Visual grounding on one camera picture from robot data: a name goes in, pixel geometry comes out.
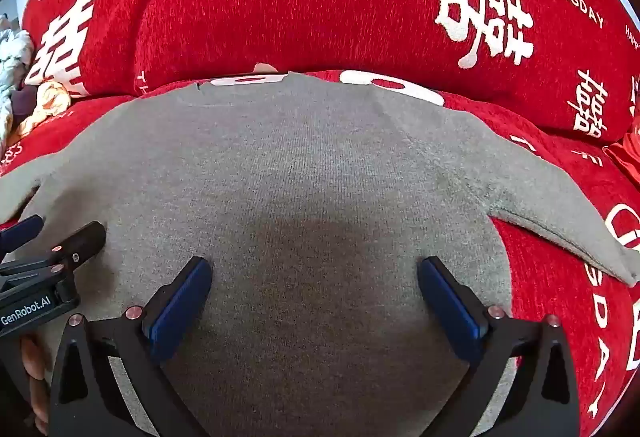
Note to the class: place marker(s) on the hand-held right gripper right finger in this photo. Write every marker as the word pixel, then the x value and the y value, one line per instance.
pixel 450 312

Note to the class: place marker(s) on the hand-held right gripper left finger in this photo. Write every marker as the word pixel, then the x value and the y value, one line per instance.
pixel 180 307

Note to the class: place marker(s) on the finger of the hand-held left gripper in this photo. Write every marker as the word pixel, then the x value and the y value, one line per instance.
pixel 17 232
pixel 82 242

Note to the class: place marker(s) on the grey knit sweater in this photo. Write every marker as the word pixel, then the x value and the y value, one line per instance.
pixel 300 192

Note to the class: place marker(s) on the person's left hand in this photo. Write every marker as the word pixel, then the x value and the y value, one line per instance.
pixel 32 362

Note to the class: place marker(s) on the cream cloth bundle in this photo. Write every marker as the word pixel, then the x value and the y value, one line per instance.
pixel 47 104

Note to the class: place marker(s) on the white knit cloth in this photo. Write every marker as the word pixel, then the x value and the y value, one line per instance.
pixel 10 62

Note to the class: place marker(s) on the red shiny packet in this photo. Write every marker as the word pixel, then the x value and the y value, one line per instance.
pixel 627 152

